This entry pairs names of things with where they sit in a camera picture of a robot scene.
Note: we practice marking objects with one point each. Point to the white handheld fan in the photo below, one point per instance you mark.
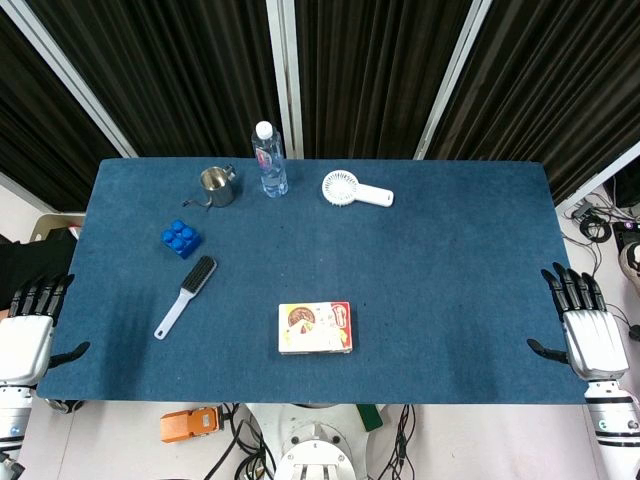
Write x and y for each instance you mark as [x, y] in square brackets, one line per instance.
[340, 187]

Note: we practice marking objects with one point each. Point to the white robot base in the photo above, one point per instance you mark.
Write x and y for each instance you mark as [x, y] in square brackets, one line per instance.
[310, 445]

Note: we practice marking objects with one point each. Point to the person in black clothes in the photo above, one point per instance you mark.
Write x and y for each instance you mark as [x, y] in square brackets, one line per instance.
[35, 265]

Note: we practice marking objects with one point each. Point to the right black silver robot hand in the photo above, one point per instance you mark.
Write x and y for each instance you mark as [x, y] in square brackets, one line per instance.
[595, 345]

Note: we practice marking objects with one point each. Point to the snack box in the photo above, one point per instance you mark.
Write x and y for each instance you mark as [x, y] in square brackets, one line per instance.
[315, 327]

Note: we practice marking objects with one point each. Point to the clear plastic water bottle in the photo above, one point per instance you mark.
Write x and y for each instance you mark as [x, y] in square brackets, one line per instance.
[270, 165]

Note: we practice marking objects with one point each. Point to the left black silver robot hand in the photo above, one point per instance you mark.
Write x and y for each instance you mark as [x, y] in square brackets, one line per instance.
[25, 345]

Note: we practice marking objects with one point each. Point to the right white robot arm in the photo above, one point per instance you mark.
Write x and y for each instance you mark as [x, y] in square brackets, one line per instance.
[617, 430]

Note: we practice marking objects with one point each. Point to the dark green block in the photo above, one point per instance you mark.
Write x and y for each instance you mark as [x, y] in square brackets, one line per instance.
[370, 417]

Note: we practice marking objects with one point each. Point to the grey metal frame post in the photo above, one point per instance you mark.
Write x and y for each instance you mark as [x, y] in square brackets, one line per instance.
[600, 177]
[452, 80]
[286, 75]
[70, 82]

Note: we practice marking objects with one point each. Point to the stainless steel cup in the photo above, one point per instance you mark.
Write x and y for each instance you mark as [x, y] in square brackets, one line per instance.
[219, 190]

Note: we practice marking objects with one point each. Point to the grey brush with black bristles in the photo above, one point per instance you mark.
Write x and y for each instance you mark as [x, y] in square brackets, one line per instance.
[197, 277]

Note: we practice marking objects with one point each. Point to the orange device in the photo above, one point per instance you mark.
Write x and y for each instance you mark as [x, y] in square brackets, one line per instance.
[187, 425]

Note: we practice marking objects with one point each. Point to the black curtain panel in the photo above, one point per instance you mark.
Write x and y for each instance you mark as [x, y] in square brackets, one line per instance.
[550, 90]
[370, 75]
[40, 125]
[175, 75]

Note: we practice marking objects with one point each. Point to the blue table cloth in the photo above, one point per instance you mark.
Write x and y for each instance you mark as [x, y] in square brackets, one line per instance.
[450, 300]

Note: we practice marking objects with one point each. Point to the blue studded building block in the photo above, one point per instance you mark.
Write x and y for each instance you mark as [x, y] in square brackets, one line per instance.
[181, 240]

